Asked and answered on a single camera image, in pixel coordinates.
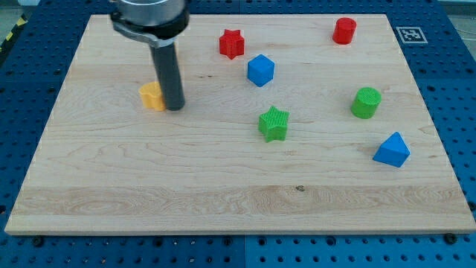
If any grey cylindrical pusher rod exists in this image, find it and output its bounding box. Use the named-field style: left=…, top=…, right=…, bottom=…
left=150, top=42, right=185, bottom=111

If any red star block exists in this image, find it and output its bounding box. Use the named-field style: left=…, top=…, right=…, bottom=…
left=219, top=29, right=245, bottom=60

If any green cylinder block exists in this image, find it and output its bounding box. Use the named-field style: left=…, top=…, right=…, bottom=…
left=350, top=87, right=382, bottom=119

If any green star block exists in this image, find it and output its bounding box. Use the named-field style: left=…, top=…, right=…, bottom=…
left=258, top=106, right=289, bottom=142

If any white fiducial marker tag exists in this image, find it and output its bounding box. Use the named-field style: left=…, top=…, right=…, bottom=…
left=396, top=26, right=428, bottom=44

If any light wooden board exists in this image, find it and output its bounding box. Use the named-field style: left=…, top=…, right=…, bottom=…
left=5, top=14, right=475, bottom=236

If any red cylinder block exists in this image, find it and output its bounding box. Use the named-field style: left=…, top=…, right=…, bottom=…
left=332, top=17, right=357, bottom=45

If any blue cube block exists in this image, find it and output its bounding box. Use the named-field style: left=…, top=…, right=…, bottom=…
left=247, top=54, right=275, bottom=87

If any yellow heart block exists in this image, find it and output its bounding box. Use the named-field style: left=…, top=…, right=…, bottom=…
left=138, top=82, right=166, bottom=112

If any blue triangular prism block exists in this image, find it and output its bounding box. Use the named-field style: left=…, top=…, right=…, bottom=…
left=373, top=132, right=411, bottom=168

